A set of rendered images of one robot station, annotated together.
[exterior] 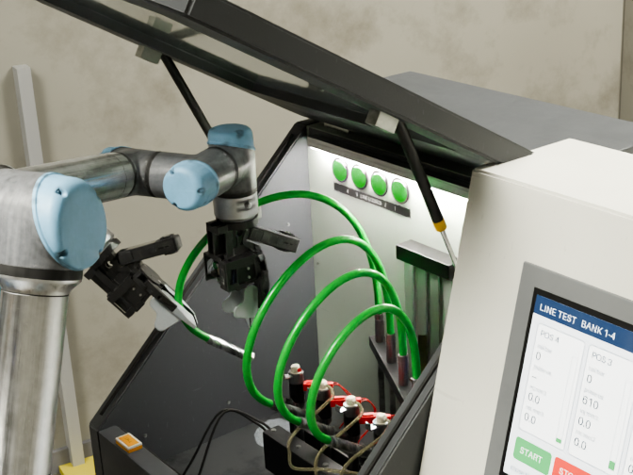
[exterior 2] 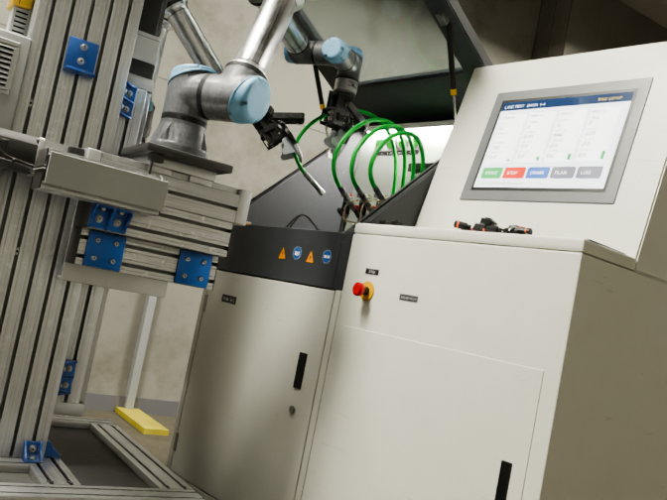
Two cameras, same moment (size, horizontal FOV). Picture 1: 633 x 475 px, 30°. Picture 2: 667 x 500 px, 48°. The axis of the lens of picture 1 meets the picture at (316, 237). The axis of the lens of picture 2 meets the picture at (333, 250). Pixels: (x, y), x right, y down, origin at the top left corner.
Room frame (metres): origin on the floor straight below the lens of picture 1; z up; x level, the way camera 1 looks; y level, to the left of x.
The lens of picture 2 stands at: (-0.57, 0.24, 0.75)
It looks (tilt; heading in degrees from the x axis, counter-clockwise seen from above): 4 degrees up; 356
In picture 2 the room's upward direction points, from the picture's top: 11 degrees clockwise
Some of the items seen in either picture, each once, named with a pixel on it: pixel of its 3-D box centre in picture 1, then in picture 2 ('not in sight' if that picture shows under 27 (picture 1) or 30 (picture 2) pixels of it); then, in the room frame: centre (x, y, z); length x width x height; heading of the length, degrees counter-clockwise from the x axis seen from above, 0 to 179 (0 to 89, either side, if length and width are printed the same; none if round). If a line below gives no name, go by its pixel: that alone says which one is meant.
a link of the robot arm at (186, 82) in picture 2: not in sight; (192, 93); (1.36, 0.53, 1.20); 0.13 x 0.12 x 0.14; 63
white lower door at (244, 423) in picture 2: not in sight; (245, 389); (1.76, 0.26, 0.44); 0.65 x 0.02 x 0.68; 36
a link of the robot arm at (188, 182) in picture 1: (190, 178); (333, 54); (1.78, 0.19, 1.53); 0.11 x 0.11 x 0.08; 63
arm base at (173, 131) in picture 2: not in sight; (180, 138); (1.36, 0.54, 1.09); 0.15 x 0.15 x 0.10
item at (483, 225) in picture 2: not in sight; (495, 228); (1.23, -0.27, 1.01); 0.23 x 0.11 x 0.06; 36
